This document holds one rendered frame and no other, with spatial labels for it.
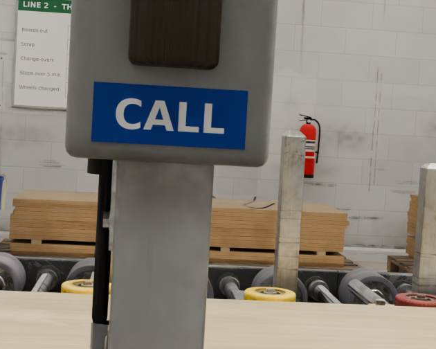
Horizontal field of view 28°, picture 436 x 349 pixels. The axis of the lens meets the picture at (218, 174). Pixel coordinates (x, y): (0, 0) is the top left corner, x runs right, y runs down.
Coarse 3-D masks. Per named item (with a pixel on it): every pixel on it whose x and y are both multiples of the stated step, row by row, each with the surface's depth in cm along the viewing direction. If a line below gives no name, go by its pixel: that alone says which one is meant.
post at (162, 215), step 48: (144, 192) 31; (192, 192) 31; (96, 240) 33; (144, 240) 31; (192, 240) 31; (96, 288) 33; (144, 288) 31; (192, 288) 32; (96, 336) 33; (144, 336) 32; (192, 336) 32
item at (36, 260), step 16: (16, 256) 193; (32, 272) 192; (64, 272) 192; (208, 272) 195; (224, 272) 195; (240, 272) 196; (256, 272) 196; (304, 272) 197; (320, 272) 197; (336, 272) 198; (384, 272) 200; (32, 288) 192; (240, 288) 196; (336, 288) 198
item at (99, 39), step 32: (96, 0) 29; (128, 0) 29; (224, 0) 29; (256, 0) 29; (96, 32) 29; (128, 32) 29; (224, 32) 29; (256, 32) 29; (96, 64) 29; (128, 64) 29; (224, 64) 29; (256, 64) 29; (256, 96) 30; (256, 128) 30; (96, 160) 32; (128, 160) 30; (160, 160) 30; (192, 160) 30; (224, 160) 30; (256, 160) 30
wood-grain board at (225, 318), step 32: (0, 320) 109; (32, 320) 110; (64, 320) 111; (224, 320) 116; (256, 320) 117; (288, 320) 118; (320, 320) 119; (352, 320) 120; (384, 320) 122; (416, 320) 123
